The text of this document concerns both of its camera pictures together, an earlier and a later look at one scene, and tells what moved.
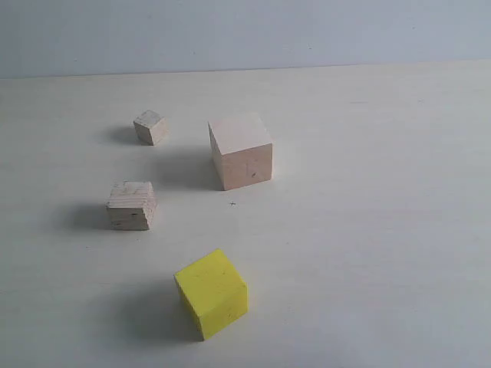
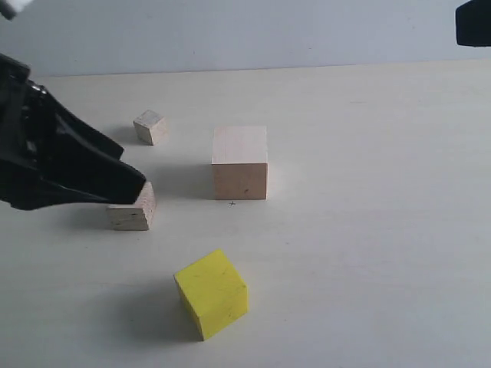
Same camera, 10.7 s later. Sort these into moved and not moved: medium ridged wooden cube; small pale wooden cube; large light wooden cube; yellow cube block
Moved: large light wooden cube
Not moved: yellow cube block; small pale wooden cube; medium ridged wooden cube
